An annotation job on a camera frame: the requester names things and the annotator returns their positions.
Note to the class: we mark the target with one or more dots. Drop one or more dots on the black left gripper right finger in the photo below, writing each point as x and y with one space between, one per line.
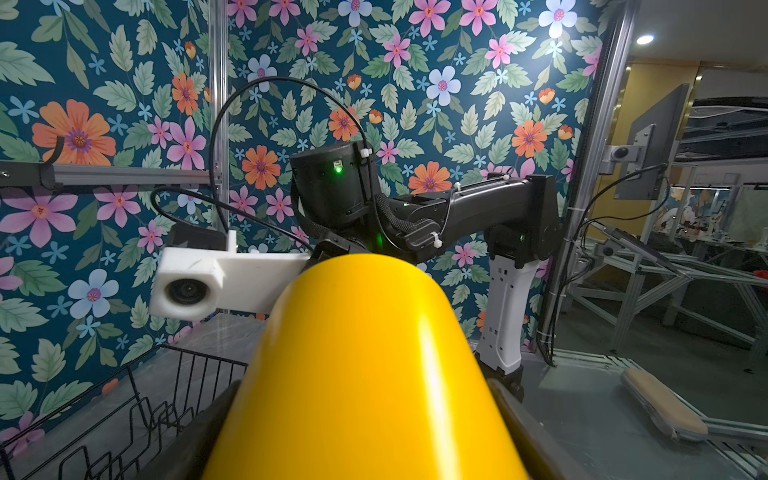
541 454

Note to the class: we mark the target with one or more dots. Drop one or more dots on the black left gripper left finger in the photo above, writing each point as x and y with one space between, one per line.
187 456

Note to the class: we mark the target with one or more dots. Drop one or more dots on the black wire dish rack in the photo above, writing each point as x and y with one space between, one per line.
115 428

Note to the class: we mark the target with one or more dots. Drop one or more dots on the grey monitor on stand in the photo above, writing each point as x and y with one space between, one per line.
642 160

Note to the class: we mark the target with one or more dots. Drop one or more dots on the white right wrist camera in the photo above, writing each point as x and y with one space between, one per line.
200 271

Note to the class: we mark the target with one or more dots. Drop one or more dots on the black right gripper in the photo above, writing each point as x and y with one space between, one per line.
332 187

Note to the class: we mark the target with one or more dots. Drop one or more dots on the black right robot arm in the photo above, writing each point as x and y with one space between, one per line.
520 223

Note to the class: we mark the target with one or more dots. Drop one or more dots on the aluminium frame table outside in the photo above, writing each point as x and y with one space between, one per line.
653 282

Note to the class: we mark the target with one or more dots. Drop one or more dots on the black wall hook rail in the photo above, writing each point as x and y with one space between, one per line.
41 174

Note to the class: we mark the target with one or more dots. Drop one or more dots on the yellow plastic cup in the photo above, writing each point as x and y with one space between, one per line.
363 372

